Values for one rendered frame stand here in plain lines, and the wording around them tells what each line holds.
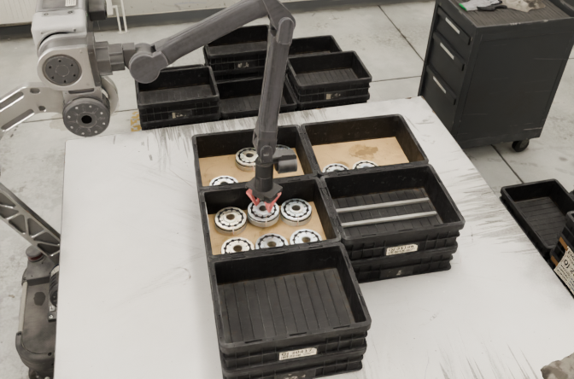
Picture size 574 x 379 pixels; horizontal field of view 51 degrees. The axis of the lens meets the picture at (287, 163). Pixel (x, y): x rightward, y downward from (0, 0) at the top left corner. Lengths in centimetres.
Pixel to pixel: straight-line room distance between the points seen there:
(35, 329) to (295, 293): 118
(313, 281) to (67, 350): 74
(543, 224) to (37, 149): 279
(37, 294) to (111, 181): 60
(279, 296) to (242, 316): 13
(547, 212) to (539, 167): 75
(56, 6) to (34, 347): 134
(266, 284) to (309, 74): 178
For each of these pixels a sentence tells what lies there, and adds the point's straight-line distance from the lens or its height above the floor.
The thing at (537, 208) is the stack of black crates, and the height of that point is 27.
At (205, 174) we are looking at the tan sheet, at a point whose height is 83.
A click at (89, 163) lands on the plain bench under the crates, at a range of 252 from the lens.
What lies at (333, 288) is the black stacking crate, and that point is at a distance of 183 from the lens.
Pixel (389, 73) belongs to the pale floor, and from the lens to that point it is 442.
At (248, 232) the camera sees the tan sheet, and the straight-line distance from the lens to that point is 197.
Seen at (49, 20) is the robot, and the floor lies 153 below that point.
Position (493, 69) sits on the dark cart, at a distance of 335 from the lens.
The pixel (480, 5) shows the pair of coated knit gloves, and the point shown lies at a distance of 343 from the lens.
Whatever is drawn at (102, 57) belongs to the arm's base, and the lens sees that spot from 162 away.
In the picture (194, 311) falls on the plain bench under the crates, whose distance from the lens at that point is 195.
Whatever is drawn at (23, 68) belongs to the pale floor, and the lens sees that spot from 468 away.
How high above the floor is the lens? 226
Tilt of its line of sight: 40 degrees down
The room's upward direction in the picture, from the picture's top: 2 degrees clockwise
